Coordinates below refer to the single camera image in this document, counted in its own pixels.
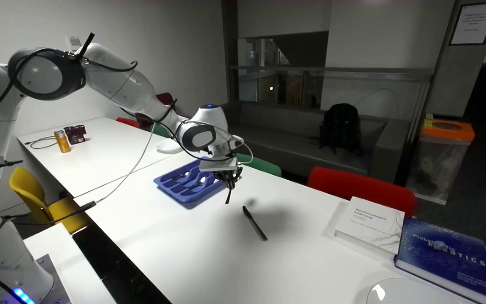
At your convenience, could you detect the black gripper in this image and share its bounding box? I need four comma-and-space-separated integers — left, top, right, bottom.
200, 159, 244, 189

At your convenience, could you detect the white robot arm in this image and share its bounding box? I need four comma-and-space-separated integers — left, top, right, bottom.
0, 34, 244, 184

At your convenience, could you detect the blue cutlery tray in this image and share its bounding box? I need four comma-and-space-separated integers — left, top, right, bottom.
154, 161, 225, 210

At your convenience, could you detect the green chair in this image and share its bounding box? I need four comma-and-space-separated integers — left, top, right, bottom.
237, 154, 282, 178

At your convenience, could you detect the white plate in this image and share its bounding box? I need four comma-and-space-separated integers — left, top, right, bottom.
158, 140, 181, 154

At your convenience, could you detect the grey sofa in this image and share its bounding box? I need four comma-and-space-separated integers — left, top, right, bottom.
227, 102, 411, 183

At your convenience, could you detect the dark red armchair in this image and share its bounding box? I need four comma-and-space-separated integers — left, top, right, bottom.
119, 93, 178, 130

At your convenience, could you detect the red chair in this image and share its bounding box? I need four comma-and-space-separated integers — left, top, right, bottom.
308, 167, 417, 216

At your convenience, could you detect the black backpack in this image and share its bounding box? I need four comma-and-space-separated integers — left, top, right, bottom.
320, 103, 363, 156

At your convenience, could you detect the white book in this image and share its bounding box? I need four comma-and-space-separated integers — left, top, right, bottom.
325, 196, 406, 259

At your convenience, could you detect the maroon small object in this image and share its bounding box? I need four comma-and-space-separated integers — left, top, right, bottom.
65, 125, 87, 144

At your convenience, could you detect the orange small box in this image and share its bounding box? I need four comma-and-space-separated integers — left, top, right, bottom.
55, 130, 71, 154

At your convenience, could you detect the yellow chair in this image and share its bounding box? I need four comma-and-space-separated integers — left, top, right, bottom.
9, 167, 92, 235

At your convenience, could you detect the orange-lidded bin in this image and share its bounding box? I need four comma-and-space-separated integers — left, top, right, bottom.
407, 117, 476, 205

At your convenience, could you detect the blue hardcover book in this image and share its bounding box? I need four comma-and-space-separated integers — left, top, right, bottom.
395, 218, 486, 304

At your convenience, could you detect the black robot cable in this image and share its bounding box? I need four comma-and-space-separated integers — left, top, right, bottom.
0, 32, 161, 250

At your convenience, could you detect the wall poster frame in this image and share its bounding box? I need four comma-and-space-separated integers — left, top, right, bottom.
451, 2, 486, 46

